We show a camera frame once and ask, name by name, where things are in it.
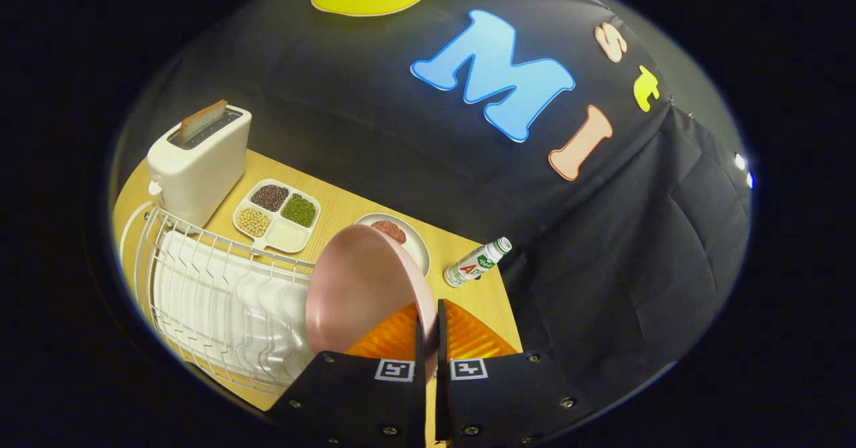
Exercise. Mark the white divided dish of beans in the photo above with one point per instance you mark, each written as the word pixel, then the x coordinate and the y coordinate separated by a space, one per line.
pixel 287 234

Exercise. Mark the brown toast slice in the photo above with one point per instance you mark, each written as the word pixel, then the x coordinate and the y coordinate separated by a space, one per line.
pixel 200 120

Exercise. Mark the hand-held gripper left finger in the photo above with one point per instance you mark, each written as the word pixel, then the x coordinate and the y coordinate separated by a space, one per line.
pixel 420 394

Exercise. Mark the white toaster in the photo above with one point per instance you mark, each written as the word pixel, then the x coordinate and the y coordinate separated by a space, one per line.
pixel 200 174

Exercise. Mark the pink plate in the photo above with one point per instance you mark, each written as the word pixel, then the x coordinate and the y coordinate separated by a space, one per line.
pixel 361 287

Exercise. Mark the red-brown meat piece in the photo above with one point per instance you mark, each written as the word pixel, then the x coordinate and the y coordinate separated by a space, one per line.
pixel 389 231

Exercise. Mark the beige plate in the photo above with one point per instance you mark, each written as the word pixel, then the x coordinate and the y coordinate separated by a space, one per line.
pixel 416 242

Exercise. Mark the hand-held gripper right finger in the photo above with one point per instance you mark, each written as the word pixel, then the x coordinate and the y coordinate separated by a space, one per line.
pixel 441 394

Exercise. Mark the white drink bottle green cap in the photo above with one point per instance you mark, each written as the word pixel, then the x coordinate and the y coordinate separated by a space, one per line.
pixel 471 266

